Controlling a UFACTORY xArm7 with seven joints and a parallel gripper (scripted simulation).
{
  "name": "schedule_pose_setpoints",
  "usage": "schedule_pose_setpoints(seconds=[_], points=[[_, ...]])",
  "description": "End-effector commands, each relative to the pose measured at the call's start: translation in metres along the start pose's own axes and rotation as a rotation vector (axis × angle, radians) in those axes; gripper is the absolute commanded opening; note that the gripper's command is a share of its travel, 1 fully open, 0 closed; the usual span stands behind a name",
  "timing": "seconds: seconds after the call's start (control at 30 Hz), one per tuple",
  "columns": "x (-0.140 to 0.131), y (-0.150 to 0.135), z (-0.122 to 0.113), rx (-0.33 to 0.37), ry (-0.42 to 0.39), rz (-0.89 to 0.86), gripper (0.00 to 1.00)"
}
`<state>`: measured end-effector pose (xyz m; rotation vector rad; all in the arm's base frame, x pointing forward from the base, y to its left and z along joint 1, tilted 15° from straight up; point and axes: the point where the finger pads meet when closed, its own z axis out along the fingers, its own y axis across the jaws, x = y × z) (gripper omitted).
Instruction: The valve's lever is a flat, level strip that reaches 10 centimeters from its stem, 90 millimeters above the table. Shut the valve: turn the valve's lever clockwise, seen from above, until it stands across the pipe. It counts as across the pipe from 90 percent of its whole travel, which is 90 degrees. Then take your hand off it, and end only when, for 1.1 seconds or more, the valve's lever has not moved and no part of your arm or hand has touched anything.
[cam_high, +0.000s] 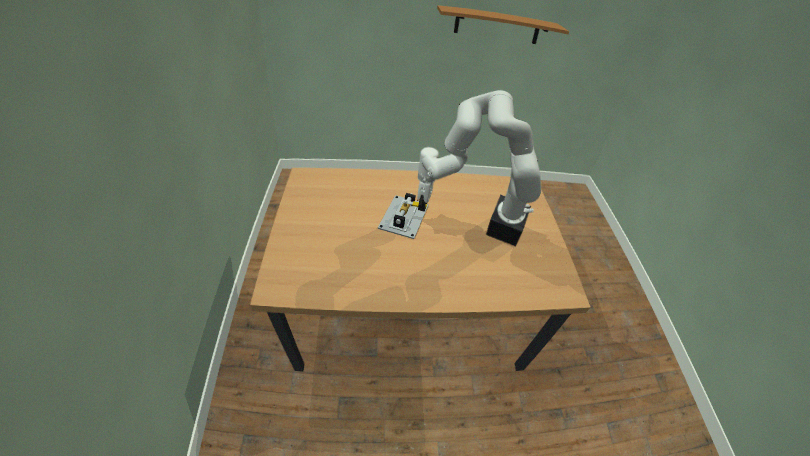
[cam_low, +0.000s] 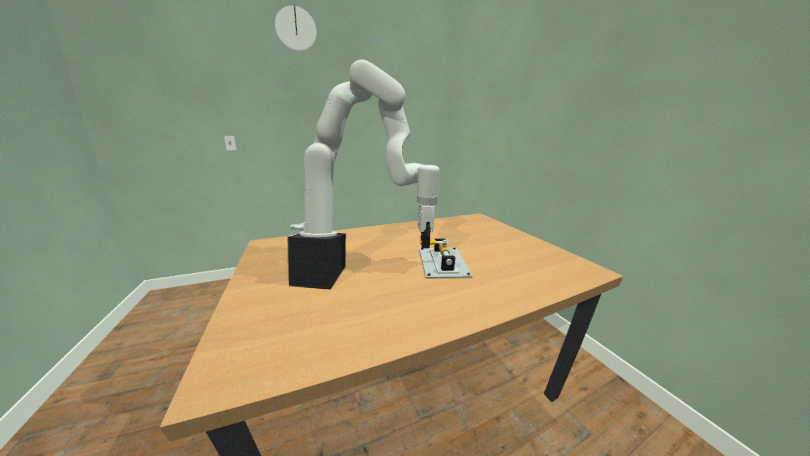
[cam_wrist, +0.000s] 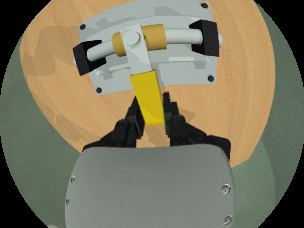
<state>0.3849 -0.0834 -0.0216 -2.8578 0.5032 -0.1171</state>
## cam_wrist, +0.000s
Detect grey metal mounting plate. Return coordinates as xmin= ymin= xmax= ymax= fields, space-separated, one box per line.
xmin=78 ymin=0 xmax=217 ymax=96

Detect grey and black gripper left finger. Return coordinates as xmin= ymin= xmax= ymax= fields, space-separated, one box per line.
xmin=82 ymin=96 xmax=145 ymax=152

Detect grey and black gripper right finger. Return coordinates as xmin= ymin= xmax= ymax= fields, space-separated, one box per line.
xmin=163 ymin=92 xmax=231 ymax=161

